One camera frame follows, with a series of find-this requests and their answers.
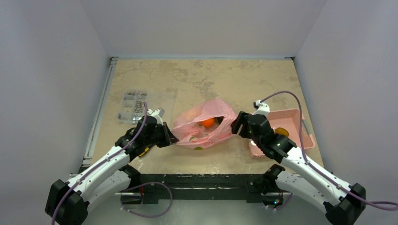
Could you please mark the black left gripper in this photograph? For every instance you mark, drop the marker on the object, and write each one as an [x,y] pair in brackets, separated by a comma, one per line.
[165,142]

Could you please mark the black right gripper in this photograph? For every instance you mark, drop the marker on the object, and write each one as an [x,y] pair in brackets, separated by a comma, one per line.
[246,124]

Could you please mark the pink plastic bag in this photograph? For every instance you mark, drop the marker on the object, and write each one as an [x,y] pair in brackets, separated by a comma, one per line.
[192,135]

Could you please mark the orange fake fruit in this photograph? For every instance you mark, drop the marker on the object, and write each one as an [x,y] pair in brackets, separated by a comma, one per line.
[208,123]

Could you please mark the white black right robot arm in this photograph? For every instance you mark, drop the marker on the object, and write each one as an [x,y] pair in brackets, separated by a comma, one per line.
[296,173]

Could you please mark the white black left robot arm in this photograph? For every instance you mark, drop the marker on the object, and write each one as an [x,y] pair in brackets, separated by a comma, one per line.
[69,202]

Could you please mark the yellow-brown fake lemon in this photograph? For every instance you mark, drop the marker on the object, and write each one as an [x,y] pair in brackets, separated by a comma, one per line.
[281,131]

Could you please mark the yellow black screwdriver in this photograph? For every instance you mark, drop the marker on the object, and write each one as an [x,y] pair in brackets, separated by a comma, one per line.
[144,152]

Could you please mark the pink perforated plastic basket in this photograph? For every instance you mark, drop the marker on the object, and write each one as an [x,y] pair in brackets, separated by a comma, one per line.
[285,122]

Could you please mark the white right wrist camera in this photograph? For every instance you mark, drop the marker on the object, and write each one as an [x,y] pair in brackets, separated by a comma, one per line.
[261,107]

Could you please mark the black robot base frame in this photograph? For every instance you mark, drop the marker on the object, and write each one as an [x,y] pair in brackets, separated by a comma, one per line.
[252,188]

